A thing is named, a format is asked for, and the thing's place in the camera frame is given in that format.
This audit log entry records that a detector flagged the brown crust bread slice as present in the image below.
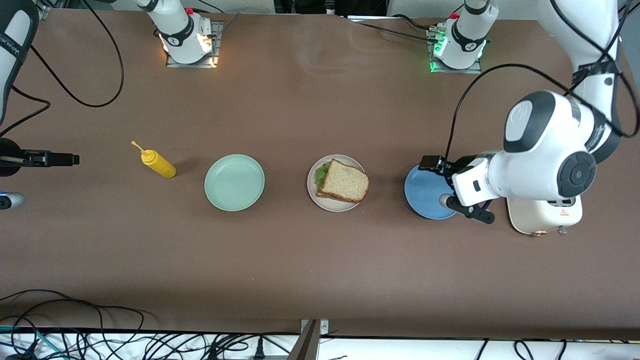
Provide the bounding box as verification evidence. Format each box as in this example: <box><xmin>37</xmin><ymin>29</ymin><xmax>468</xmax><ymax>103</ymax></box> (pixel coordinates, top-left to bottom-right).
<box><xmin>316</xmin><ymin>191</ymin><xmax>362</xmax><ymax>204</ymax></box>
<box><xmin>316</xmin><ymin>158</ymin><xmax>370</xmax><ymax>203</ymax></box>

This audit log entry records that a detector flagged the yellow squeeze bottle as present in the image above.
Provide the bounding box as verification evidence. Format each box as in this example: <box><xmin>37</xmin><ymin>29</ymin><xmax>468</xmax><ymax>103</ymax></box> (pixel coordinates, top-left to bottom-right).
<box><xmin>131</xmin><ymin>140</ymin><xmax>177</xmax><ymax>179</ymax></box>

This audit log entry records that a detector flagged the green lettuce leaf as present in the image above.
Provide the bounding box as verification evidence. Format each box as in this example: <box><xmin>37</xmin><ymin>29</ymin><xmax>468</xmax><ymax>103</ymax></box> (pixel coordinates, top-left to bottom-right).
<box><xmin>314</xmin><ymin>162</ymin><xmax>332</xmax><ymax>195</ymax></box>

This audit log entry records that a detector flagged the blue round plate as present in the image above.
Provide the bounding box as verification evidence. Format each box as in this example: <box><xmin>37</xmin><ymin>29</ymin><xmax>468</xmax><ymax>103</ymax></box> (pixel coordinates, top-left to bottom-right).
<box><xmin>404</xmin><ymin>165</ymin><xmax>460</xmax><ymax>220</ymax></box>

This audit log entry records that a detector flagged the beige round plate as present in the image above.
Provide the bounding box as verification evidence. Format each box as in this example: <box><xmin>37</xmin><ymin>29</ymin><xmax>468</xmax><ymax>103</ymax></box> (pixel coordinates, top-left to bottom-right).
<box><xmin>306</xmin><ymin>154</ymin><xmax>368</xmax><ymax>213</ymax></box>

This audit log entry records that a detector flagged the mint green round plate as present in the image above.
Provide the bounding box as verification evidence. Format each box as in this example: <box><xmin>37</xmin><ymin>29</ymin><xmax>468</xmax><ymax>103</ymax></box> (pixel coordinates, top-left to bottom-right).
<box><xmin>204</xmin><ymin>154</ymin><xmax>266</xmax><ymax>212</ymax></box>

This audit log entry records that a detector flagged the white two-slot toaster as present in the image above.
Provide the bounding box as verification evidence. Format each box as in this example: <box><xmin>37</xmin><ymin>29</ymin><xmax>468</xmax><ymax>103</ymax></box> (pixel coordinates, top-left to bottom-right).
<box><xmin>506</xmin><ymin>196</ymin><xmax>584</xmax><ymax>238</ymax></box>

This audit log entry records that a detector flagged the dark background box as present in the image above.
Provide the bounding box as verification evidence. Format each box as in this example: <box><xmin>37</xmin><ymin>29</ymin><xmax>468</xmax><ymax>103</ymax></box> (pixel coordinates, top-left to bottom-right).
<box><xmin>274</xmin><ymin>0</ymin><xmax>388</xmax><ymax>16</ymax></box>

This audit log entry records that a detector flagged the black curved cable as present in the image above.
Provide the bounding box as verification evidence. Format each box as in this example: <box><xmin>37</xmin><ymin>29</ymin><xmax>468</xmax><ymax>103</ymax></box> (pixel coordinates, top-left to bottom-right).
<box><xmin>0</xmin><ymin>85</ymin><xmax>52</xmax><ymax>138</ymax></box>

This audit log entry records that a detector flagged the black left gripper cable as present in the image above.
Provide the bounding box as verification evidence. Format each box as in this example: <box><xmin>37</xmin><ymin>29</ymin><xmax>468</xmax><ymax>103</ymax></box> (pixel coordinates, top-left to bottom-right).
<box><xmin>444</xmin><ymin>0</ymin><xmax>640</xmax><ymax>162</ymax></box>

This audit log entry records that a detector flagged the black looping cable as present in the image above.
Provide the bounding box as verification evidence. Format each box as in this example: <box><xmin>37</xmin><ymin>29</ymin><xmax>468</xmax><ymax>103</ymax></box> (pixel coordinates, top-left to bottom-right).
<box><xmin>30</xmin><ymin>0</ymin><xmax>125</xmax><ymax>108</ymax></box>

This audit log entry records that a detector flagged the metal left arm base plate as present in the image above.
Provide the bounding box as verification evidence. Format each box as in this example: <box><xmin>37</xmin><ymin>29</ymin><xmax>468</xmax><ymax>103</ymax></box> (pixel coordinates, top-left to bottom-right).
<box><xmin>426</xmin><ymin>27</ymin><xmax>484</xmax><ymax>75</ymax></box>

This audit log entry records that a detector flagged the thin black base cable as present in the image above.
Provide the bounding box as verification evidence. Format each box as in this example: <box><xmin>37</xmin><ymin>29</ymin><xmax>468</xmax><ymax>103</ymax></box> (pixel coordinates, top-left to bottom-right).
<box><xmin>357</xmin><ymin>14</ymin><xmax>436</xmax><ymax>43</ymax></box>

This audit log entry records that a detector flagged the long black floor cable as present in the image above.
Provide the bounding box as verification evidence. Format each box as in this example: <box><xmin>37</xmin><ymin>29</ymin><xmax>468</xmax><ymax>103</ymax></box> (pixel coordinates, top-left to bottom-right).
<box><xmin>0</xmin><ymin>289</ymin><xmax>146</xmax><ymax>360</ymax></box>

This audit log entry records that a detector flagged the teal cable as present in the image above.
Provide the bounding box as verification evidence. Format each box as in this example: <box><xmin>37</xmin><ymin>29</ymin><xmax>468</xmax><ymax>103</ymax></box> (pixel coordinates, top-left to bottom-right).
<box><xmin>0</xmin><ymin>325</ymin><xmax>68</xmax><ymax>360</ymax></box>

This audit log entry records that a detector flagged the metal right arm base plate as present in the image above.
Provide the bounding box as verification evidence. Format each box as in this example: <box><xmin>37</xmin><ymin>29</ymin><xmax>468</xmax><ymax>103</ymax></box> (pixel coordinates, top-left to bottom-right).
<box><xmin>165</xmin><ymin>20</ymin><xmax>224</xmax><ymax>69</ymax></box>

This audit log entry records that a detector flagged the grey metal post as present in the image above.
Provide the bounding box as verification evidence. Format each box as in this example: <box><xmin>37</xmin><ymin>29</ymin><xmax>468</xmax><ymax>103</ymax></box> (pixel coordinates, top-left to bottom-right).
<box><xmin>287</xmin><ymin>318</ymin><xmax>329</xmax><ymax>360</ymax></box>

